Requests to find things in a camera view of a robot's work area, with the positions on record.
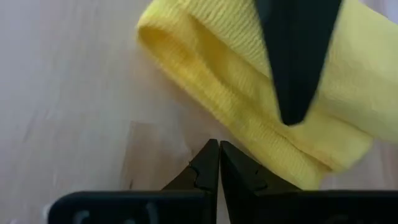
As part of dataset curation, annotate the yellow microfiber towel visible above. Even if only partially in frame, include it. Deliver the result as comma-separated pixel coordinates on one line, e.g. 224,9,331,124
136,0,398,191

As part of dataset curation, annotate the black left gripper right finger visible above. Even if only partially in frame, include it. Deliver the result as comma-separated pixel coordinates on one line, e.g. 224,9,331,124
219,140,302,224

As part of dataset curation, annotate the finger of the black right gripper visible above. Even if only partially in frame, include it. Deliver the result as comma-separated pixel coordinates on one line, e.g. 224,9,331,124
254,0,343,127

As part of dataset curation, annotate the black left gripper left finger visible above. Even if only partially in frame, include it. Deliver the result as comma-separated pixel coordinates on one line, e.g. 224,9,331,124
161,139,221,224

